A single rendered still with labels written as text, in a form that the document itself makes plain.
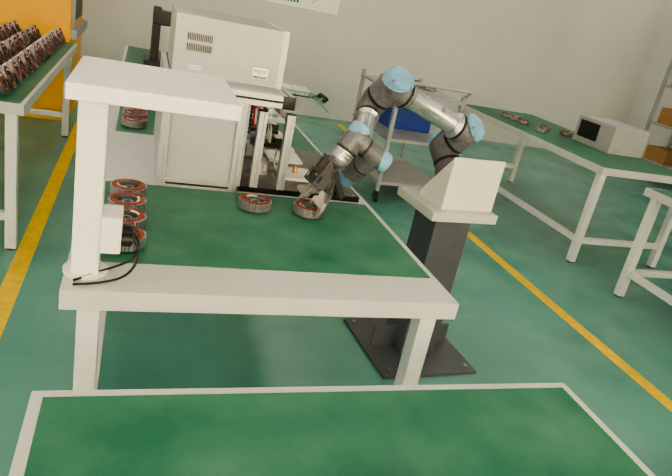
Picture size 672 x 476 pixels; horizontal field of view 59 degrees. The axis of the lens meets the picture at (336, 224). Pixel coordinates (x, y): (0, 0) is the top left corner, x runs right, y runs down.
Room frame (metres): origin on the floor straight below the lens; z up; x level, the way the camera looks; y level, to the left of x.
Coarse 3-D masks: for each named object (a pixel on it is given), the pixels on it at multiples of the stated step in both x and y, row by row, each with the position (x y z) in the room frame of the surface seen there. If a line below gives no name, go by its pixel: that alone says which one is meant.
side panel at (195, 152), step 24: (168, 120) 1.94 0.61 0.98; (192, 120) 1.98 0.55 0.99; (216, 120) 2.00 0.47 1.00; (168, 144) 1.95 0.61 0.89; (192, 144) 1.98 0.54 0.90; (216, 144) 2.01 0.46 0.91; (240, 144) 2.02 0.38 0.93; (168, 168) 1.95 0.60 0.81; (192, 168) 1.98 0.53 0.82; (216, 168) 2.01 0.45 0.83
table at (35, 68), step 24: (0, 48) 3.36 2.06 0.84; (24, 48) 3.89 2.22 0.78; (48, 48) 3.92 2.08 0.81; (72, 48) 4.49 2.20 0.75; (0, 72) 2.70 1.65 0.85; (24, 72) 3.12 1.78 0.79; (48, 72) 3.44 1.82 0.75; (0, 96) 2.67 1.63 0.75; (24, 96) 2.76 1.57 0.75; (0, 216) 2.61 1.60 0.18
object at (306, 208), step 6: (294, 204) 1.93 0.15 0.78; (300, 204) 1.94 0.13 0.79; (306, 204) 1.99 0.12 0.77; (312, 204) 1.99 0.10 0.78; (294, 210) 1.93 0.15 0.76; (300, 210) 1.91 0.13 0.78; (306, 210) 1.90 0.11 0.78; (312, 210) 1.91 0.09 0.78; (324, 210) 1.95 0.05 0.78; (300, 216) 1.91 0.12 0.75; (306, 216) 1.90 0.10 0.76; (312, 216) 1.91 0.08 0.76; (318, 216) 1.92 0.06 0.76
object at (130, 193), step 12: (120, 180) 1.81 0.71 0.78; (132, 180) 1.83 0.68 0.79; (120, 192) 1.70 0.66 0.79; (132, 192) 1.74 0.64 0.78; (144, 192) 1.78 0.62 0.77; (120, 204) 1.61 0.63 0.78; (132, 204) 1.63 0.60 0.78; (144, 204) 1.66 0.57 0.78; (132, 216) 1.58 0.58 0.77; (144, 216) 1.56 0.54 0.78; (144, 240) 1.42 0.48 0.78
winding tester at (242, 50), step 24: (192, 24) 2.08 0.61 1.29; (216, 24) 2.11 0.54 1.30; (240, 24) 2.14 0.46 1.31; (264, 24) 2.38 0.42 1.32; (168, 48) 2.45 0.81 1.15; (192, 48) 2.09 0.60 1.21; (216, 48) 2.11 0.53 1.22; (240, 48) 2.14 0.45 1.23; (264, 48) 2.17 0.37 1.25; (216, 72) 2.12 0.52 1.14; (240, 72) 2.15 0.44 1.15; (264, 72) 2.18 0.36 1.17
